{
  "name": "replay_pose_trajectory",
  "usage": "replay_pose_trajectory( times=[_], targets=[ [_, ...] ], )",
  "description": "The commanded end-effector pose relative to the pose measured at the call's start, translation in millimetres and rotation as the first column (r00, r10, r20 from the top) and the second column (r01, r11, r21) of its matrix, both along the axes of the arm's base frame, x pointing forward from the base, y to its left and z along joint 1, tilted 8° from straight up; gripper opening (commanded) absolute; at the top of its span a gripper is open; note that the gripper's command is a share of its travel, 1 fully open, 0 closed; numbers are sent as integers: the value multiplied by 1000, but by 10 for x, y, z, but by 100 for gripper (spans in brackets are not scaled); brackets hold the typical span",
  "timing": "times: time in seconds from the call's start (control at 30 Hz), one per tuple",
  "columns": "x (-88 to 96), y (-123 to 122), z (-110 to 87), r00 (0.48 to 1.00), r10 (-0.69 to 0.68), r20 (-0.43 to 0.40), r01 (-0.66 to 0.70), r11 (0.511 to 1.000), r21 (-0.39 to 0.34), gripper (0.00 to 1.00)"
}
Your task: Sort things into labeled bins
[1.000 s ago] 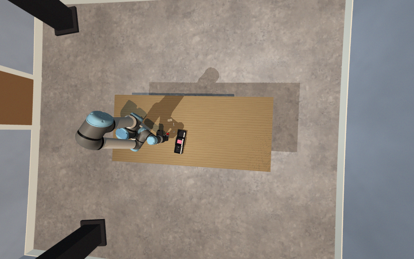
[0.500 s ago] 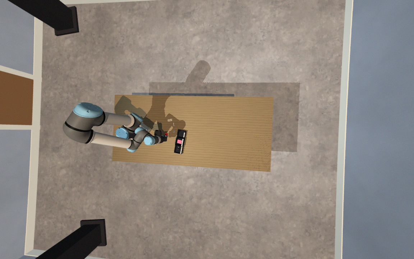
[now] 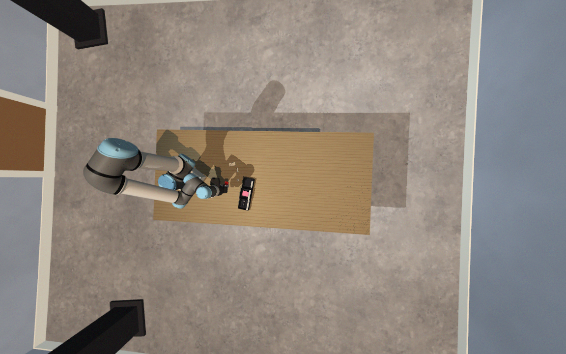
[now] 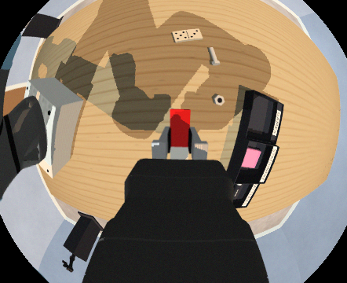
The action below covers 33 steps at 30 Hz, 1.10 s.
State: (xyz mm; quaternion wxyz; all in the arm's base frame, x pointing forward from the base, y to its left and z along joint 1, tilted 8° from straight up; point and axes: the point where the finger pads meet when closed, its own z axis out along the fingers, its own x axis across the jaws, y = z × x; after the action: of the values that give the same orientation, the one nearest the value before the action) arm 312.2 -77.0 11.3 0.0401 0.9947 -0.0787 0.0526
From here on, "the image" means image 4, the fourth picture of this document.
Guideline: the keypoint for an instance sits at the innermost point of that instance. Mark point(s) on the red and white eraser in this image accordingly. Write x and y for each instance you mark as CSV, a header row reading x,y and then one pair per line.
x,y
179,124

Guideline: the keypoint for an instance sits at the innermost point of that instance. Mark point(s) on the white hex nut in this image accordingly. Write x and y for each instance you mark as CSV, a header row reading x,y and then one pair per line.
x,y
219,100

